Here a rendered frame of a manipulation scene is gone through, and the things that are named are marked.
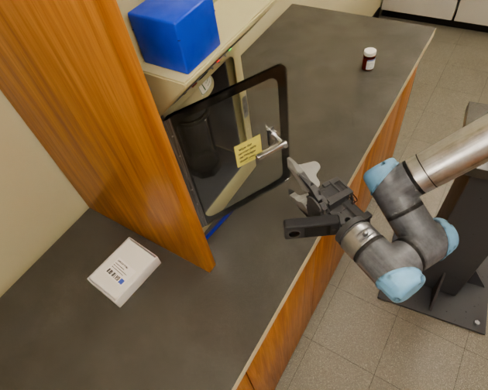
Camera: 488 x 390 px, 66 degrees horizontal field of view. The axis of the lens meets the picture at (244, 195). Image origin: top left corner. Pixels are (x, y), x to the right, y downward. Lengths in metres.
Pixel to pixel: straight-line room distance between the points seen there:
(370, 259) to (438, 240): 0.14
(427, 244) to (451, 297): 1.38
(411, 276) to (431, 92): 2.55
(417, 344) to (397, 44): 1.34
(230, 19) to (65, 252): 0.83
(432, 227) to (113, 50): 0.62
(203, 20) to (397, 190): 0.47
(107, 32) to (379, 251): 0.57
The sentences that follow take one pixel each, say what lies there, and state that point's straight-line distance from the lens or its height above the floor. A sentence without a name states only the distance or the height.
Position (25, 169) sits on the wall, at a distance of 1.18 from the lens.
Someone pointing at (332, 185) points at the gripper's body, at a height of 1.23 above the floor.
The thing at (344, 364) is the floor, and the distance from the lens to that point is 1.93.
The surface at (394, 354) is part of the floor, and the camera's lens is 1.98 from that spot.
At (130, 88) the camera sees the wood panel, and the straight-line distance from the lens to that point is 0.60.
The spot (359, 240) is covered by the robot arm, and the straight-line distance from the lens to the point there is 0.75.
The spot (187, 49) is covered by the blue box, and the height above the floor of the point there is 1.55.
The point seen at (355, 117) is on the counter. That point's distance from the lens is 1.43.
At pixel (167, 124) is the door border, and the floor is 1.37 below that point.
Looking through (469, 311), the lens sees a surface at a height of 0.01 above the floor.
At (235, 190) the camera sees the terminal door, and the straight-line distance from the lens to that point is 1.03.
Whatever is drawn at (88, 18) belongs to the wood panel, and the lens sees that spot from 0.57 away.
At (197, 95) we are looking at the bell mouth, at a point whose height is 1.33.
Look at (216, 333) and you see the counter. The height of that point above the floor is 0.94.
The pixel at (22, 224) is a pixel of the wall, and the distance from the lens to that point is 1.25.
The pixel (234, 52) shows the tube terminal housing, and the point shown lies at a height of 1.37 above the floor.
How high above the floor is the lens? 1.87
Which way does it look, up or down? 52 degrees down
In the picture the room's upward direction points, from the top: 11 degrees counter-clockwise
